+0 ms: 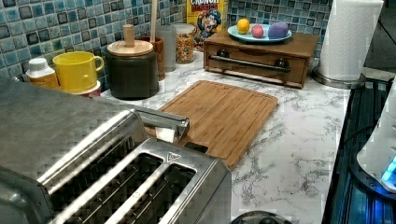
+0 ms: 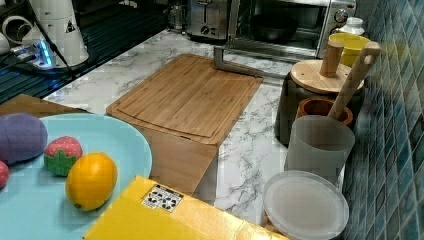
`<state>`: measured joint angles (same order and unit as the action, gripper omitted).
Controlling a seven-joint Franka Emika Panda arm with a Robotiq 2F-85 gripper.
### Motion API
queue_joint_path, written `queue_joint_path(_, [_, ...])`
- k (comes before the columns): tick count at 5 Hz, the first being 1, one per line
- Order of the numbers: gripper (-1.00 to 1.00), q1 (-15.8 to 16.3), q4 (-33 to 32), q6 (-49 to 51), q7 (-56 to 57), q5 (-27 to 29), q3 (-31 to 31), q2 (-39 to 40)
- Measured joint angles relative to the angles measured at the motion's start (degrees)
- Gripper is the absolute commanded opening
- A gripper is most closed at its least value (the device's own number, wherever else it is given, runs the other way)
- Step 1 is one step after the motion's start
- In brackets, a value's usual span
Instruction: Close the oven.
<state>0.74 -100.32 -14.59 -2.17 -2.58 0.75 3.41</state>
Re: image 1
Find bamboo cutting board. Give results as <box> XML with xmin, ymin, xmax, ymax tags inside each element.
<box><xmin>160</xmin><ymin>80</ymin><xmax>277</xmax><ymax>169</ymax></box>

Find pink toy fruit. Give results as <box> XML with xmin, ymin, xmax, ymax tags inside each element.
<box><xmin>251</xmin><ymin>24</ymin><xmax>264</xmax><ymax>38</ymax></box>

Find wooden utensil handle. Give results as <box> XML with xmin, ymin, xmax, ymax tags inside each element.
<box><xmin>149</xmin><ymin>0</ymin><xmax>158</xmax><ymax>43</ymax></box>

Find white paper towel roll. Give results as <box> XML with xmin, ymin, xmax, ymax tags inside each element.
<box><xmin>319</xmin><ymin>0</ymin><xmax>383</xmax><ymax>81</ymax></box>

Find dark canister with wooden lid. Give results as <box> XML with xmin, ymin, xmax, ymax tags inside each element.
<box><xmin>105</xmin><ymin>24</ymin><xmax>159</xmax><ymax>99</ymax></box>

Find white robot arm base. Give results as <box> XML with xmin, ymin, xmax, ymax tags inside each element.
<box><xmin>352</xmin><ymin>80</ymin><xmax>396</xmax><ymax>200</ymax></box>

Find glass jar of cereal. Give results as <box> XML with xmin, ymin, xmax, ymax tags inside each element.
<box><xmin>174</xmin><ymin>23</ymin><xmax>195</xmax><ymax>63</ymax></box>

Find brown ceramic utensil holder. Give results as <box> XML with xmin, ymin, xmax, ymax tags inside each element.
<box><xmin>152</xmin><ymin>37</ymin><xmax>165</xmax><ymax>80</ymax></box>

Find stainless steel toaster oven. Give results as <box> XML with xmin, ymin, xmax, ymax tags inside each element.
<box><xmin>0</xmin><ymin>77</ymin><xmax>149</xmax><ymax>224</ymax></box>

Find light blue plate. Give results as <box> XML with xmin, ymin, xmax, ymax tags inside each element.
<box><xmin>227</xmin><ymin>23</ymin><xmax>292</xmax><ymax>43</ymax></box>

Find frosted grey tumbler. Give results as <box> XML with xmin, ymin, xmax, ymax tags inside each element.
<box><xmin>156</xmin><ymin>25</ymin><xmax>177</xmax><ymax>72</ymax></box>

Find stainless steel slot toaster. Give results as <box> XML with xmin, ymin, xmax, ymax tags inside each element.
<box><xmin>48</xmin><ymin>138</ymin><xmax>231</xmax><ymax>224</ymax></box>

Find black round knob object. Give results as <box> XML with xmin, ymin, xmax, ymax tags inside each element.
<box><xmin>229</xmin><ymin>210</ymin><xmax>292</xmax><ymax>224</ymax></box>

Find steel paper towel holder base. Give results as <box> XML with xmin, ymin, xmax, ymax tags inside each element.
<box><xmin>311</xmin><ymin>66</ymin><xmax>366</xmax><ymax>90</ymax></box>

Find yellow toy lemon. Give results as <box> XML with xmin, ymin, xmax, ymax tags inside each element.
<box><xmin>236</xmin><ymin>19</ymin><xmax>250</xmax><ymax>35</ymax></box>

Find white capped orange bottle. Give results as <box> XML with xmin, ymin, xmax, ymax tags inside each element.
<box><xmin>26</xmin><ymin>58</ymin><xmax>60</xmax><ymax>89</ymax></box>

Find Cap'n Crunch cereal box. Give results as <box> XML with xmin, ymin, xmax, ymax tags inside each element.
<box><xmin>186</xmin><ymin>0</ymin><xmax>228</xmax><ymax>50</ymax></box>

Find yellow ceramic mug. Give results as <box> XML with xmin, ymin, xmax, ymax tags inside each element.
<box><xmin>52</xmin><ymin>51</ymin><xmax>104</xmax><ymax>92</ymax></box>

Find purple toy vegetable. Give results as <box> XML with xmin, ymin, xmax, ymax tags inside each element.
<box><xmin>268</xmin><ymin>21</ymin><xmax>289</xmax><ymax>39</ymax></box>

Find wooden drawer box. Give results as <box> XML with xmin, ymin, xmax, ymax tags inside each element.
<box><xmin>204</xmin><ymin>30</ymin><xmax>319</xmax><ymax>89</ymax></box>

